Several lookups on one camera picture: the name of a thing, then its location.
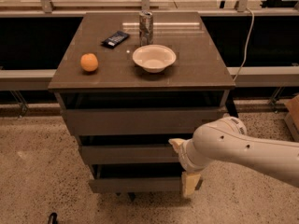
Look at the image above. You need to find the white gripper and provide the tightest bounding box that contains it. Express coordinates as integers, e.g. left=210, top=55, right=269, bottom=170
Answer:
left=168, top=138, right=205, bottom=197

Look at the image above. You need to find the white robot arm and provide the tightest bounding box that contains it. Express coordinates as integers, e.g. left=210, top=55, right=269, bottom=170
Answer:
left=169, top=117, right=299, bottom=197

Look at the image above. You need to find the grey top drawer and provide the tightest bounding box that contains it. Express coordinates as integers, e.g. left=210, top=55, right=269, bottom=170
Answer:
left=63, top=107, right=226, bottom=135

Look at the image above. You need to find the grey drawer cabinet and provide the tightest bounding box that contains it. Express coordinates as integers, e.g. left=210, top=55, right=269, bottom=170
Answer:
left=48, top=11, right=236, bottom=202

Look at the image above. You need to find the white bowl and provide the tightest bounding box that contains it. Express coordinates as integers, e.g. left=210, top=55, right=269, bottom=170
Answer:
left=133, top=45, right=177, bottom=73

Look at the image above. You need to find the cardboard box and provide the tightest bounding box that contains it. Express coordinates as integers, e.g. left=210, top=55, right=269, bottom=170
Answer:
left=285, top=95, right=299, bottom=142

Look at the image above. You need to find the orange fruit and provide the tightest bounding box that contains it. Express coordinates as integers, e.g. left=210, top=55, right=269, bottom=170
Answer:
left=80, top=53, right=98, bottom=72

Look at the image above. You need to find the small black object on floor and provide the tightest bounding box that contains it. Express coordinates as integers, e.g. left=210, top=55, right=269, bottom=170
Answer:
left=48, top=213, right=58, bottom=224

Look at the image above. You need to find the silver drink can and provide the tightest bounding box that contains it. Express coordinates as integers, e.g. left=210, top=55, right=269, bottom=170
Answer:
left=139, top=10, right=153, bottom=46

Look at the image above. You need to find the white cable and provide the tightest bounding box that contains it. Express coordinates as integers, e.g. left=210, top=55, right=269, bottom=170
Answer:
left=232, top=7, right=255, bottom=82

